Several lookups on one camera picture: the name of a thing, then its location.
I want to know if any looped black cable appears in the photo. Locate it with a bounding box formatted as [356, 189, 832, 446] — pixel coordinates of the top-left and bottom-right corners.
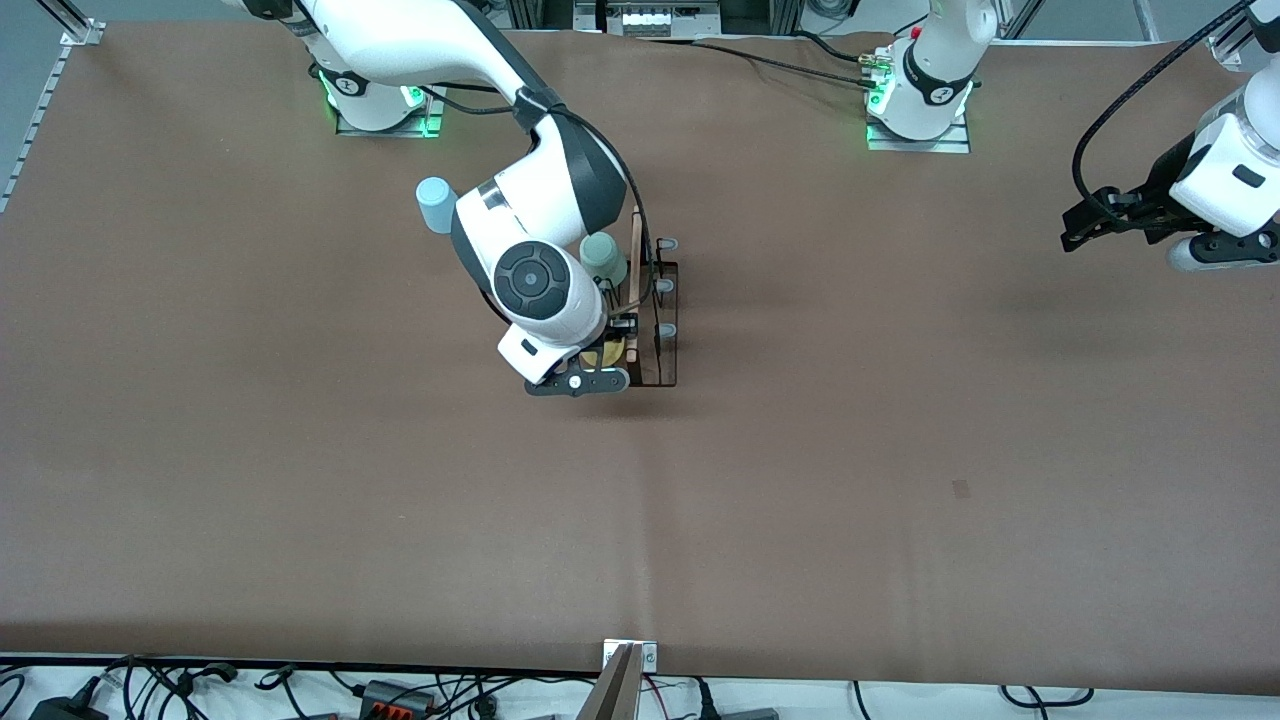
[1000, 684, 1097, 709]

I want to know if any black power adapter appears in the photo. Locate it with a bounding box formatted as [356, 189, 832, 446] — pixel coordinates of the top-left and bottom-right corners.
[28, 678, 113, 720]

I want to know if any black wire cup holder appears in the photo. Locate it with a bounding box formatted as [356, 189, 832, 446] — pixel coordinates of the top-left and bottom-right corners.
[598, 207, 681, 389]

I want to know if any white power strip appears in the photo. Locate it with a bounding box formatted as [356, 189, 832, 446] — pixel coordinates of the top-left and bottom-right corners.
[600, 0, 723, 38]

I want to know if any teal green plastic cup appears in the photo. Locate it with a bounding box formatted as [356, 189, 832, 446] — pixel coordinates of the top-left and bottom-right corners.
[580, 232, 629, 289]

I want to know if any grey camera mount beam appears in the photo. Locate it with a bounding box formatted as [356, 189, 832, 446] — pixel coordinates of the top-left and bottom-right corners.
[577, 643, 643, 720]

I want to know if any black orange connector block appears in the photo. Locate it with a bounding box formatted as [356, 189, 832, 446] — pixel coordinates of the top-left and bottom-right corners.
[357, 679, 439, 720]

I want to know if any tangled black cable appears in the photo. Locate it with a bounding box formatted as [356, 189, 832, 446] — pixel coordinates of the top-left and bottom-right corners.
[95, 654, 243, 720]

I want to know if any short black base cable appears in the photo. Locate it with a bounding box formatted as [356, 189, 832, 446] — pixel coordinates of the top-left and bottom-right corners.
[793, 28, 867, 67]

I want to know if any silver edge bracket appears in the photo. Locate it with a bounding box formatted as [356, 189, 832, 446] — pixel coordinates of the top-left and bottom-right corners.
[602, 639, 659, 673]

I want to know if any light blue plastic cup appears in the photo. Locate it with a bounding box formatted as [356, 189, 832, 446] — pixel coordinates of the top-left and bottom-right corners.
[416, 177, 461, 235]

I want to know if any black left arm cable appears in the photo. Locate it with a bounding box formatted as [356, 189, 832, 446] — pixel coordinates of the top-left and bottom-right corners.
[1072, 0, 1261, 206]

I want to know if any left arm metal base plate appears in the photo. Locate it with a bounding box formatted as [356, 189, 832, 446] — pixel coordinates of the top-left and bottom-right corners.
[866, 112, 972, 154]

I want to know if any perforated metal rail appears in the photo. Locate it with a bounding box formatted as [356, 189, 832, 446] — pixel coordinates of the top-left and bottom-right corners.
[0, 42, 76, 214]

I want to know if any large table cover mat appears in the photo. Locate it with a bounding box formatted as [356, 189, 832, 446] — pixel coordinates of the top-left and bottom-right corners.
[0, 20, 1280, 696]

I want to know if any long black base cable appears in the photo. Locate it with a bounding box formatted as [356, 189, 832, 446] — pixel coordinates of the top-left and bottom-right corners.
[690, 37, 881, 93]

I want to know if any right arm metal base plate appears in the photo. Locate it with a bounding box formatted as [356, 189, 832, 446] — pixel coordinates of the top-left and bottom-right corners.
[335, 85, 447, 139]

